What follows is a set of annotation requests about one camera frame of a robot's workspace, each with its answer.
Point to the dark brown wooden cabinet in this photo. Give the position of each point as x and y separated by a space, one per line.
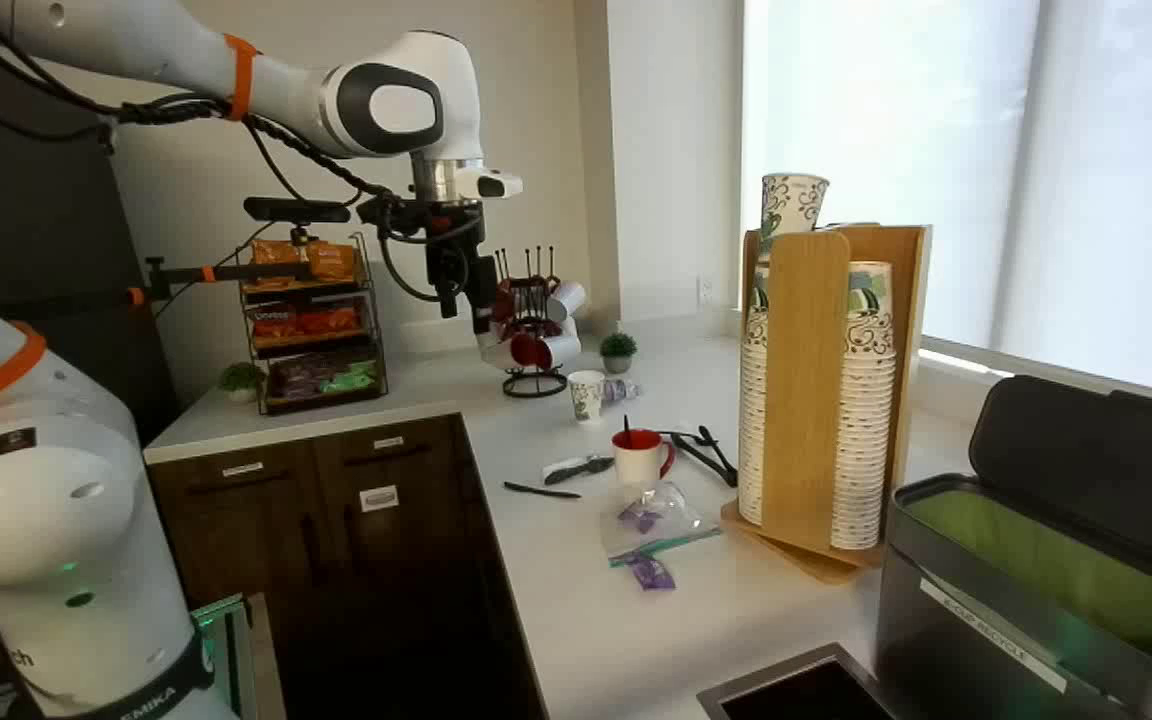
336 574

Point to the steel trash bin green liner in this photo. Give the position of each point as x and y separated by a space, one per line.
1058 584

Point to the clear-wrapped black cutlery pack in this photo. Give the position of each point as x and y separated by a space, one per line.
579 469

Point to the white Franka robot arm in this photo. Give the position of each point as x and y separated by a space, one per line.
40 505

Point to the short patterned paper cup stack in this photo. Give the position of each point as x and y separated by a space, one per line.
755 403

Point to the protruding patterned paper cup stack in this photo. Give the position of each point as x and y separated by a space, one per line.
795 201

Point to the tiered snack organizer rack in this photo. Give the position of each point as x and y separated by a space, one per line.
316 343

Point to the white window roller blind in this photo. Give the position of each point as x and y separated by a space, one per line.
976 162

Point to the large black panel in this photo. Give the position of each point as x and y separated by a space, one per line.
28 243

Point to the white mug red interior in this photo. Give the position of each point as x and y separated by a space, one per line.
639 461

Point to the small green potted plant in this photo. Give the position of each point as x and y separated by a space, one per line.
240 379
619 350

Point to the wooden cup dispenser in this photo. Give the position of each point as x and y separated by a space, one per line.
806 385

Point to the black countertop sink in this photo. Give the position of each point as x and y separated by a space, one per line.
802 688

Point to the clear zip bag purple items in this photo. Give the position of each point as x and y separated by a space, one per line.
659 527

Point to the tall patterned paper cup stack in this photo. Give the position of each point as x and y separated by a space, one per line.
866 403

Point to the black marker pen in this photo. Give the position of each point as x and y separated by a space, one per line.
537 488

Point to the black plastic tongs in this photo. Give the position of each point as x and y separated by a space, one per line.
707 458

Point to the plain white mug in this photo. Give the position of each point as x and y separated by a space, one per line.
566 302

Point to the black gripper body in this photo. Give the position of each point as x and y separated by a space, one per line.
452 253

